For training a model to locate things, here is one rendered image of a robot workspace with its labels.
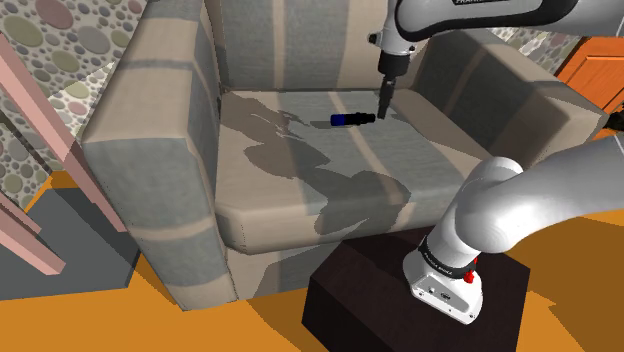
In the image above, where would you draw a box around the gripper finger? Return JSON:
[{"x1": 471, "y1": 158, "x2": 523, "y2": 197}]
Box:
[{"x1": 377, "y1": 78, "x2": 397, "y2": 121}]

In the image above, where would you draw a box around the black and blue flashlight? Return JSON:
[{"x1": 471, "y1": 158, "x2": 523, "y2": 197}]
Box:
[{"x1": 329, "y1": 111, "x2": 377, "y2": 128}]

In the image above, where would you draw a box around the orange wooden door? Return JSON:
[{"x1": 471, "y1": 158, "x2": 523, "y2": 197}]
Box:
[{"x1": 554, "y1": 35, "x2": 624, "y2": 116}]

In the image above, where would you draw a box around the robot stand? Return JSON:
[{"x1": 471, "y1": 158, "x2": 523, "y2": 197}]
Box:
[{"x1": 301, "y1": 225, "x2": 532, "y2": 352}]

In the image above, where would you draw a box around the grey beige striped armchair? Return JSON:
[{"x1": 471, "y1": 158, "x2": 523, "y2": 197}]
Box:
[{"x1": 80, "y1": 0, "x2": 611, "y2": 313}]

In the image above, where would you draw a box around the pink wooden frame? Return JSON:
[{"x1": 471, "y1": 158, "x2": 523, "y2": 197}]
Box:
[{"x1": 0, "y1": 32, "x2": 129, "y2": 277}]

